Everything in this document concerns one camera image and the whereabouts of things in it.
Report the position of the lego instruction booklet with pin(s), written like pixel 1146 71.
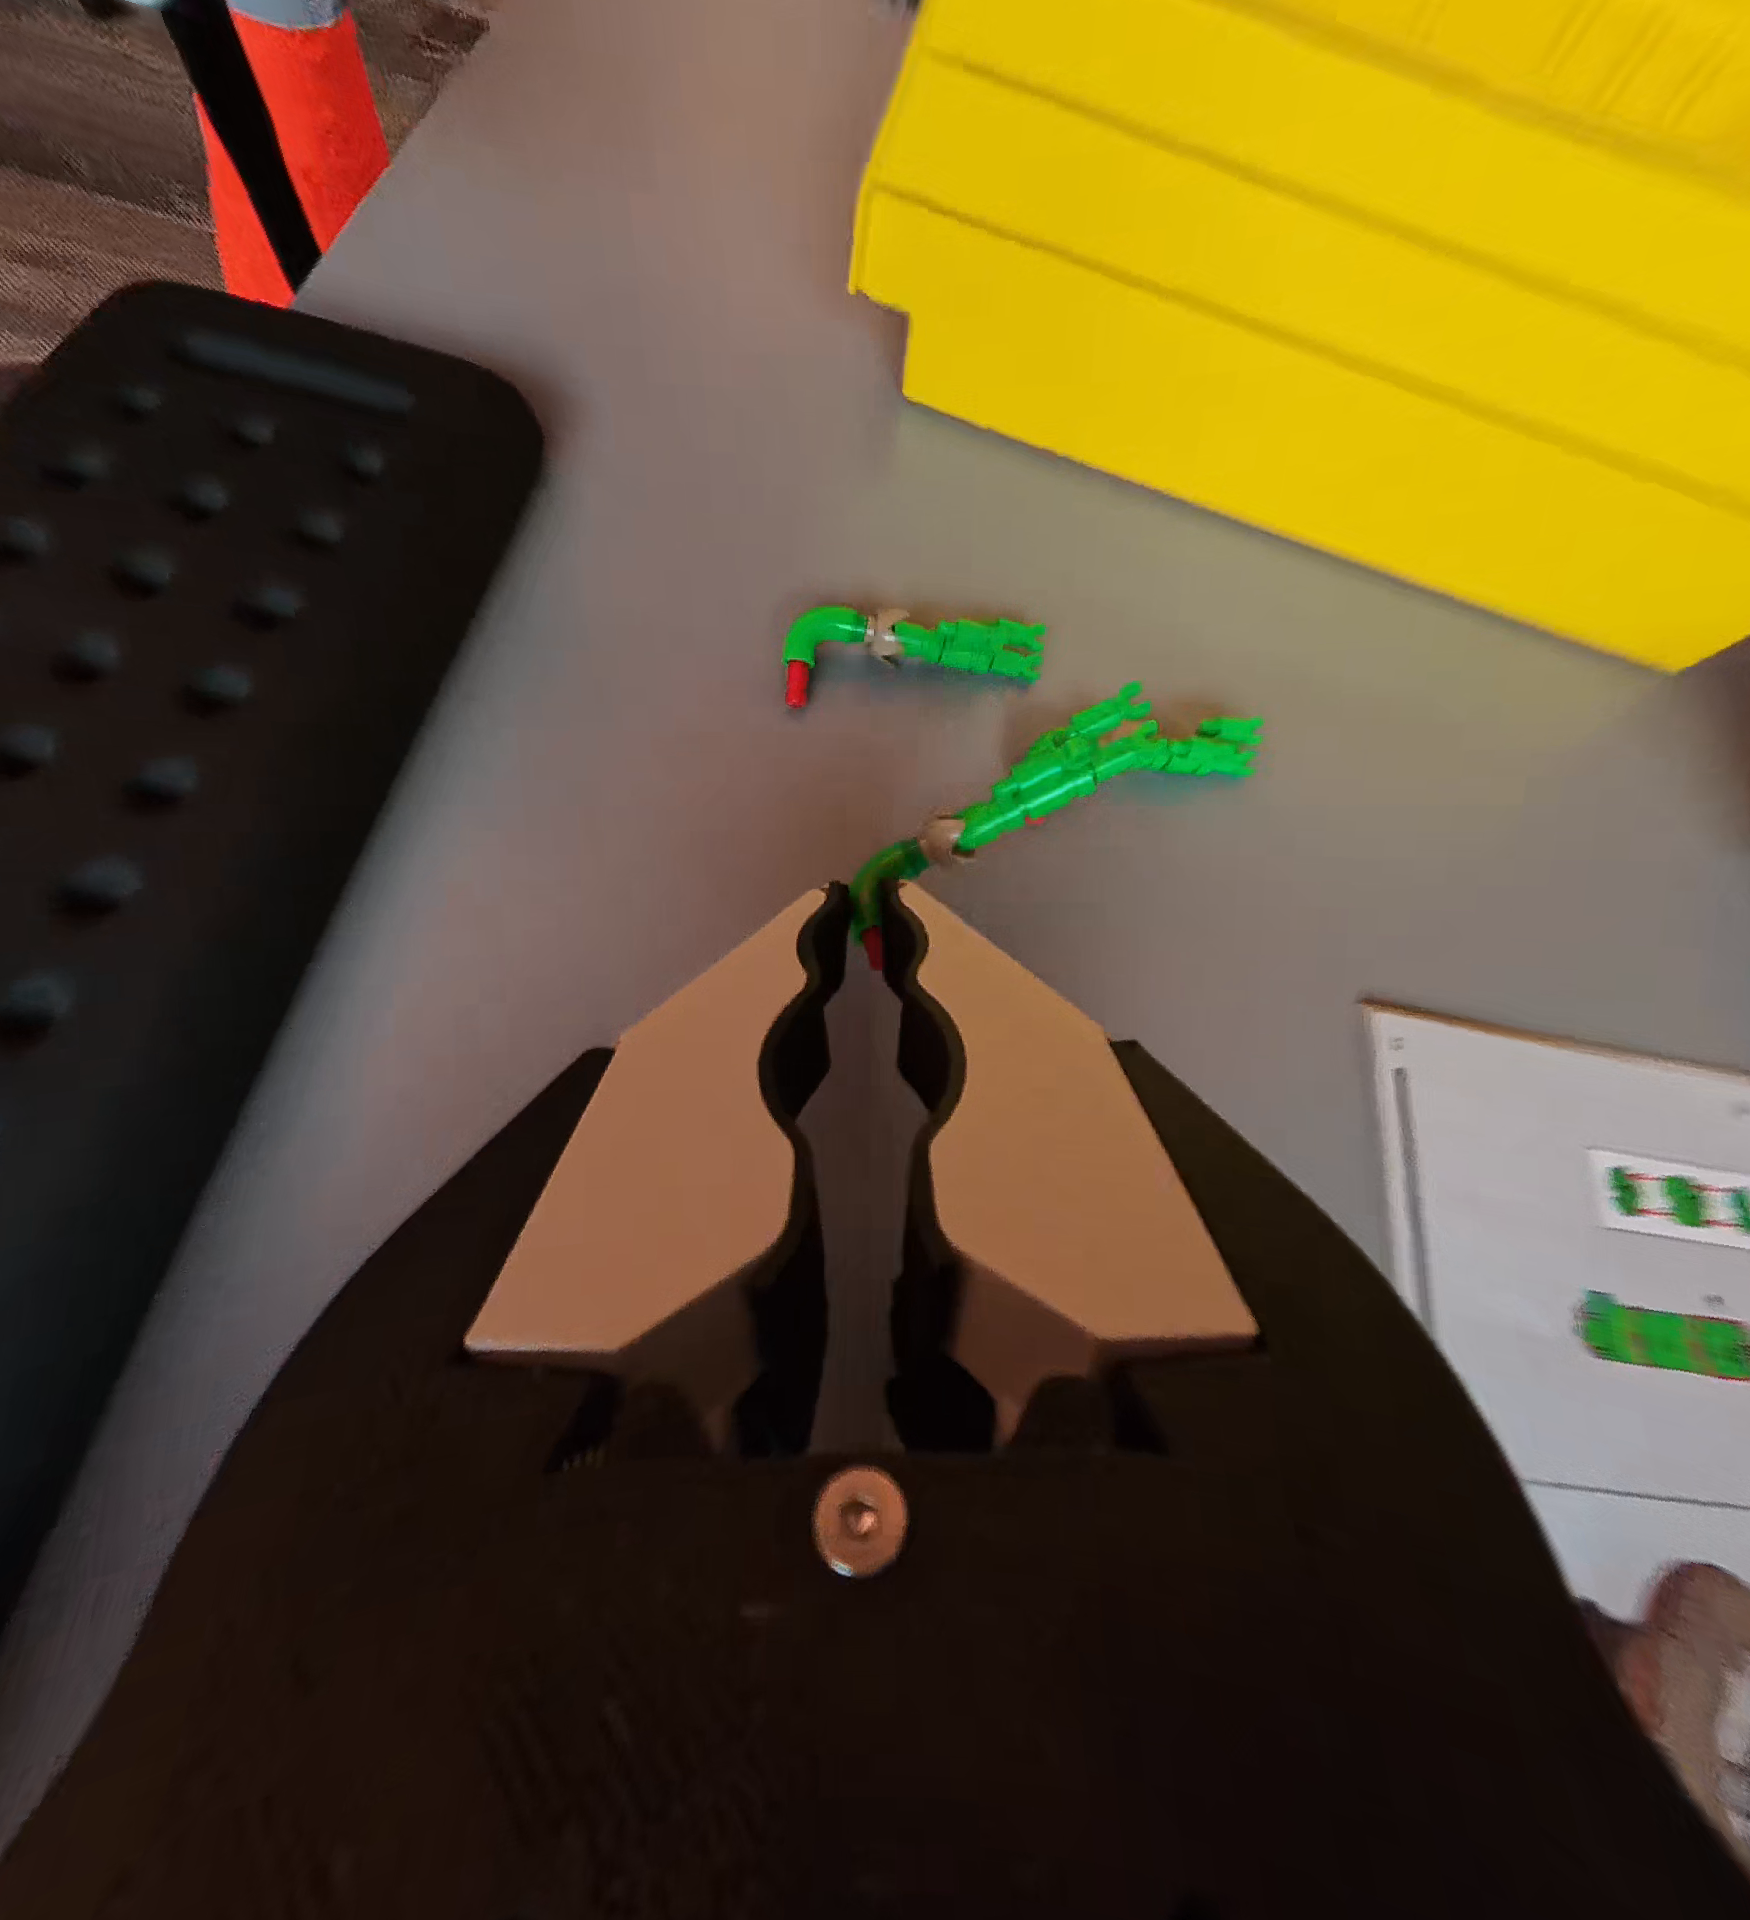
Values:
pixel 1505 1201

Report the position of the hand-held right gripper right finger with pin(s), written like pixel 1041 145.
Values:
pixel 1072 1201

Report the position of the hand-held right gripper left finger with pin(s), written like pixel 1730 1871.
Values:
pixel 635 1201

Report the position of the orange padded post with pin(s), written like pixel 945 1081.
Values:
pixel 321 151

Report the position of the yellow plastic bin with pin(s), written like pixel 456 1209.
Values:
pixel 1340 302

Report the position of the green lego bamboo sprig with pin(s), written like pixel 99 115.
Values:
pixel 1054 782
pixel 965 646

